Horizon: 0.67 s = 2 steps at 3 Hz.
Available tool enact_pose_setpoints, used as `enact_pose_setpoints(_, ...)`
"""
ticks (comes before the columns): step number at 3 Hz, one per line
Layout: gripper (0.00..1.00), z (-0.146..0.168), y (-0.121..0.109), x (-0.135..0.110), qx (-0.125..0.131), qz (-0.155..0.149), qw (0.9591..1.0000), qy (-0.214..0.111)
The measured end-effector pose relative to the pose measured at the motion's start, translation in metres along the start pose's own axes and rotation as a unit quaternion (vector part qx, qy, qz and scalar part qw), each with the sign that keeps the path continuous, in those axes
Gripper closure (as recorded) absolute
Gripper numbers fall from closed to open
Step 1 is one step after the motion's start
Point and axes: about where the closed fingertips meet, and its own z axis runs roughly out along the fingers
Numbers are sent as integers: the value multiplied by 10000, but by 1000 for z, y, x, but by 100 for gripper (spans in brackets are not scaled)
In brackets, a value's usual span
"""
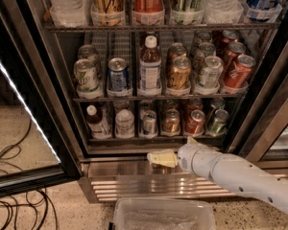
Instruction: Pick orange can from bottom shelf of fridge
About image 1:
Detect orange soda can front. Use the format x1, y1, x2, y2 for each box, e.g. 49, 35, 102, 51
162, 109, 180, 135

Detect orange soda can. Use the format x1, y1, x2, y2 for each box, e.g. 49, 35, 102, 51
162, 109, 180, 135
163, 99, 179, 112

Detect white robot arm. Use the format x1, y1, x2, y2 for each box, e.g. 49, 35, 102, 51
147, 137, 288, 215

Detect red soda can bottom front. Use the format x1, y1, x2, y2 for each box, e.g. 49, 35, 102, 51
184, 110, 205, 136

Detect red soda can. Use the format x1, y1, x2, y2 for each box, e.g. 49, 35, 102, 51
218, 30, 239, 48
186, 98, 204, 114
224, 55, 255, 88
184, 110, 205, 136
223, 41, 246, 68

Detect silver soda can bottom front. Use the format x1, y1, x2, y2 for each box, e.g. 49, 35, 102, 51
142, 110, 156, 135

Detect silver soda can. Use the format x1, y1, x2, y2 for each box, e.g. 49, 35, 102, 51
139, 100, 152, 118
142, 110, 156, 135

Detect red soda can bottom rear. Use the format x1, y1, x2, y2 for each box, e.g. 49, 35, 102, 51
186, 98, 204, 114

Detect green soda can bottom front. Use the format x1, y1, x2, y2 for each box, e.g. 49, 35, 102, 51
207, 109, 229, 136

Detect green soda can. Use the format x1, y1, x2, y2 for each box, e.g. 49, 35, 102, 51
209, 97, 226, 114
207, 109, 229, 136

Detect orange soda can rear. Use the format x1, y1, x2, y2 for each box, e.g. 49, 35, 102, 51
163, 99, 179, 112

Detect green soda can bottom rear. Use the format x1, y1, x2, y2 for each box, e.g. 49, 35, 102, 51
209, 97, 226, 114

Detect clear water bottle bottom shelf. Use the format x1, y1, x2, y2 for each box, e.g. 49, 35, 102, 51
115, 109, 134, 139

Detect silver soda can bottom rear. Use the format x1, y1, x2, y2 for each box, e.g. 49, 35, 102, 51
139, 100, 152, 118

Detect gold soda can middle front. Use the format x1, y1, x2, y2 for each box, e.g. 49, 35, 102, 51
167, 57, 191, 90

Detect gold soda can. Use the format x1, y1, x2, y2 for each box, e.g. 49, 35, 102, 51
167, 42, 187, 61
167, 57, 191, 90

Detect white green can middle front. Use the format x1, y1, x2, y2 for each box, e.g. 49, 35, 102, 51
196, 56, 224, 89

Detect brown tea bottle bottom shelf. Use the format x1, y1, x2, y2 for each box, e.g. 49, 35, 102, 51
86, 104, 111, 139

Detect brown tea bottle shelf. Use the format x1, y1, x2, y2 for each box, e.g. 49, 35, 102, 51
139, 35, 161, 91
86, 104, 111, 139

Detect red soda can middle front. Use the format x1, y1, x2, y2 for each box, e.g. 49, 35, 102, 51
224, 55, 255, 88

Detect right glass fridge door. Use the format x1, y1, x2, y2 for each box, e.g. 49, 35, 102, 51
238, 57, 288, 171

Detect brown tea bottle middle shelf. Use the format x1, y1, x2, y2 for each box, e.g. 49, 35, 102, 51
139, 35, 161, 91

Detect stainless steel fridge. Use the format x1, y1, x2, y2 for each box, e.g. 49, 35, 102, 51
0, 0, 288, 205

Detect gold soda can middle rear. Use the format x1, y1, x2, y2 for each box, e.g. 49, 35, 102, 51
167, 42, 187, 61

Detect blue pepsi can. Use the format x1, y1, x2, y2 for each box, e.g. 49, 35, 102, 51
108, 57, 130, 92

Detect white green can middle rear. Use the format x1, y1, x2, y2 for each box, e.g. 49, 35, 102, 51
193, 32, 212, 47

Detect red soda can middle rear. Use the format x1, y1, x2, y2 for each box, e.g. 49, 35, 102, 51
218, 30, 239, 48

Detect white green 7up can front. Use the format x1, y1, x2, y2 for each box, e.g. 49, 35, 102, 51
74, 58, 99, 92

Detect silver can behind 7up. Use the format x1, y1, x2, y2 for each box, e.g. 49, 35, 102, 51
78, 44, 102, 75

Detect open glass fridge door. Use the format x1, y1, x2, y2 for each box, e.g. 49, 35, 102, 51
0, 0, 81, 198

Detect green silver can top shelf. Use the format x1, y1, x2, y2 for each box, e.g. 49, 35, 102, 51
170, 0, 204, 25

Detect red tall can top shelf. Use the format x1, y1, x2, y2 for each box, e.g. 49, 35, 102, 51
132, 0, 165, 25

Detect gold tall can top shelf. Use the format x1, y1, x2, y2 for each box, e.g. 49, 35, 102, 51
91, 0, 125, 26

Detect clear plastic bin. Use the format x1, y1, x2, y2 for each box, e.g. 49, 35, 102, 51
108, 197, 216, 230

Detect clear water bottle top right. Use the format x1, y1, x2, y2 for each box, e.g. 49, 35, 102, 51
203, 0, 243, 24

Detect clear water bottle top left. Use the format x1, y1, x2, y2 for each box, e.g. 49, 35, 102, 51
50, 0, 90, 28

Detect black cables on floor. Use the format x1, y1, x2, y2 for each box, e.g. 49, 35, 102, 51
0, 117, 60, 230

